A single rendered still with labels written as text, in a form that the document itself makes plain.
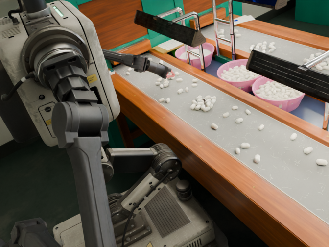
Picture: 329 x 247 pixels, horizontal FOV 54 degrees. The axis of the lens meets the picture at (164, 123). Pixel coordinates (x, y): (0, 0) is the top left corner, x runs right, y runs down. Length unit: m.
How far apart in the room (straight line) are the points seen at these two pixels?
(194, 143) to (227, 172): 0.23
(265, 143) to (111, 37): 1.29
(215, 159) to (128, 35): 1.25
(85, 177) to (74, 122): 0.11
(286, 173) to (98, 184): 0.82
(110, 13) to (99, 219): 1.72
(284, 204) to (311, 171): 0.21
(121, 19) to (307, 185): 1.55
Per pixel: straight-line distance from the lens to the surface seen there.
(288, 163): 1.35
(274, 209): 1.17
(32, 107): 0.94
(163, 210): 1.58
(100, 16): 2.21
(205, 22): 2.56
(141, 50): 2.30
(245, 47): 2.26
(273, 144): 1.44
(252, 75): 1.91
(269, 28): 2.46
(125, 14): 2.28
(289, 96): 1.76
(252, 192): 1.21
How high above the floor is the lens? 1.68
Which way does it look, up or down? 35 degrees down
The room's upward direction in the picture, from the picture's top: 13 degrees counter-clockwise
